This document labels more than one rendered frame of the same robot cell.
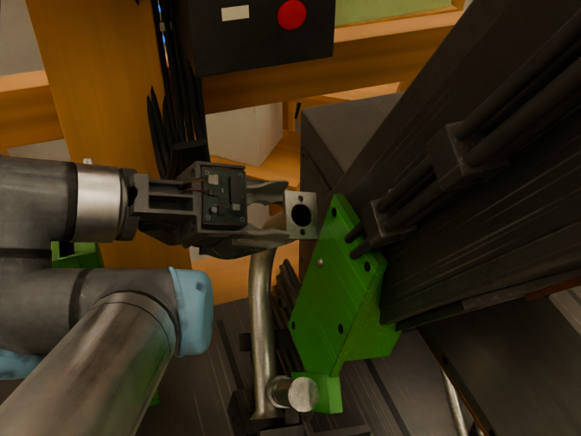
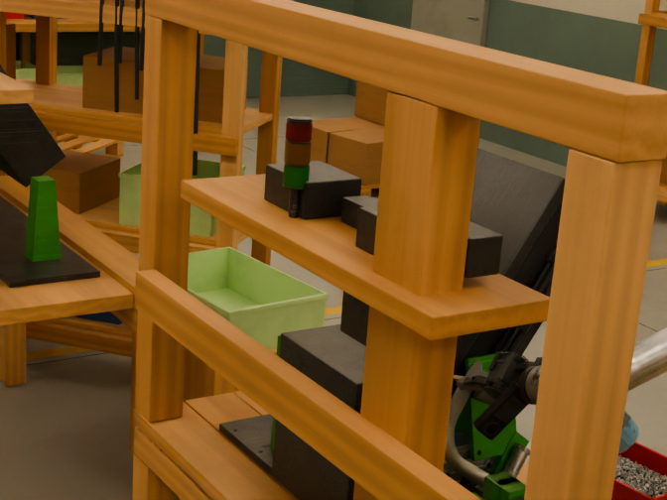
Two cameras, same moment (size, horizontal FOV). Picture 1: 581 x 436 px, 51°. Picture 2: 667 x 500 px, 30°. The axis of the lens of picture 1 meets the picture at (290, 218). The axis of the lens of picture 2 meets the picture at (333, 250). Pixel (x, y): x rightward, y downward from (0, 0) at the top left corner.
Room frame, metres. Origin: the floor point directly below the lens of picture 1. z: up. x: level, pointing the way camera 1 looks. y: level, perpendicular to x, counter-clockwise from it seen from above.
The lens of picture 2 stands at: (1.38, 2.14, 2.18)
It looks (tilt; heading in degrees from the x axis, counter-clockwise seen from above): 17 degrees down; 255
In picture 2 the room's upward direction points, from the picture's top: 4 degrees clockwise
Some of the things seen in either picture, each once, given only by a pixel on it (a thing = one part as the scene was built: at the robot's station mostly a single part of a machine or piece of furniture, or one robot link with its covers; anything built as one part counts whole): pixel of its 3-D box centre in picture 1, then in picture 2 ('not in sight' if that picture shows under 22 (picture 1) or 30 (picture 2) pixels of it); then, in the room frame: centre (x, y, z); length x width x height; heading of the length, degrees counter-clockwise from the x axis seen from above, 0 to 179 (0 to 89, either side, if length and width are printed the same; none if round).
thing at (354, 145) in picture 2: not in sight; (388, 136); (-1.23, -6.48, 0.37); 1.20 x 0.80 x 0.74; 27
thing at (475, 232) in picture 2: not in sight; (458, 244); (0.66, 0.22, 1.59); 0.15 x 0.07 x 0.07; 109
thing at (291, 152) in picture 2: not in sight; (297, 152); (0.87, -0.14, 1.67); 0.05 x 0.05 x 0.05
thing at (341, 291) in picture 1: (356, 292); (481, 399); (0.46, -0.07, 1.17); 0.13 x 0.12 x 0.20; 109
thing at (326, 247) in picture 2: not in sight; (342, 241); (0.79, -0.04, 1.52); 0.90 x 0.25 x 0.04; 109
